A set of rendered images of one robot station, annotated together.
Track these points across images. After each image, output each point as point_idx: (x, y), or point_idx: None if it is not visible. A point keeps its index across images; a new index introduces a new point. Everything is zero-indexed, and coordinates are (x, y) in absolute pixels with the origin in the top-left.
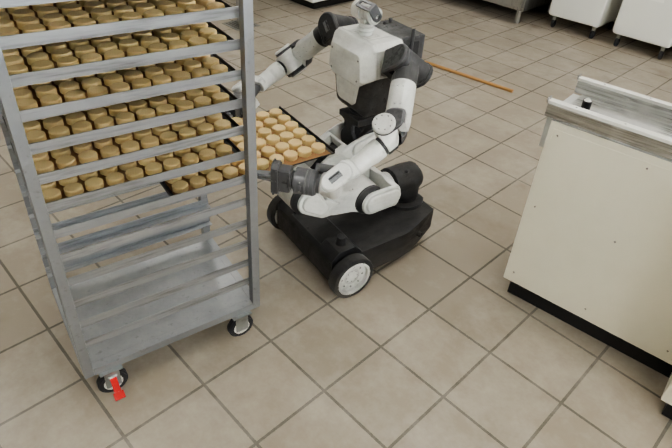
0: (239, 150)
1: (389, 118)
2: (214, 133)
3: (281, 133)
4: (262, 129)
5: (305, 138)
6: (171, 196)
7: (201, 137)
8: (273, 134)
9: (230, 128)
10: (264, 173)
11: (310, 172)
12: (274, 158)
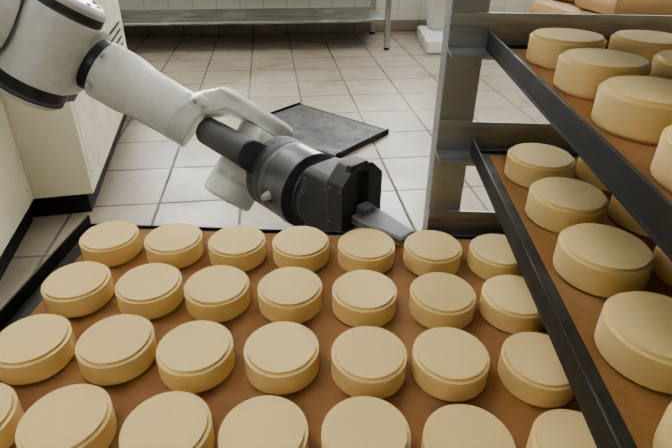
0: (478, 149)
1: None
2: (609, 19)
3: (125, 354)
4: (165, 441)
5: (90, 280)
6: None
7: (662, 23)
8: (166, 365)
9: (542, 13)
10: (386, 217)
11: (288, 140)
12: (353, 165)
